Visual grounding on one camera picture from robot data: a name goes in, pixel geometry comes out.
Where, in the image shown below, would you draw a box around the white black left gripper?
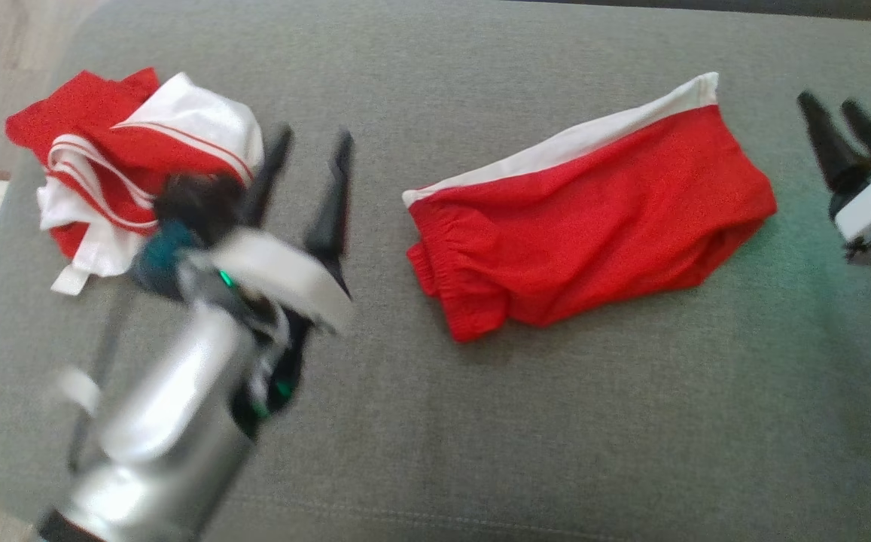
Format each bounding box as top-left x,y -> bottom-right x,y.
212,123 -> 355,439

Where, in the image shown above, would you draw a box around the red white-sleeved jersey shirt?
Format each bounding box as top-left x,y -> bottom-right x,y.
4,68 -> 267,297

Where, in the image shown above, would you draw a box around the red shorts with white panel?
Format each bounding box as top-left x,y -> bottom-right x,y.
401,72 -> 779,344

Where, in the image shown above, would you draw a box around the large grey sofa seat cushion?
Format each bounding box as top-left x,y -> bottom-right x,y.
0,0 -> 871,542

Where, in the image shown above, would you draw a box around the white left cable tag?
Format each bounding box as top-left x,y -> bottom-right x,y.
53,366 -> 102,416

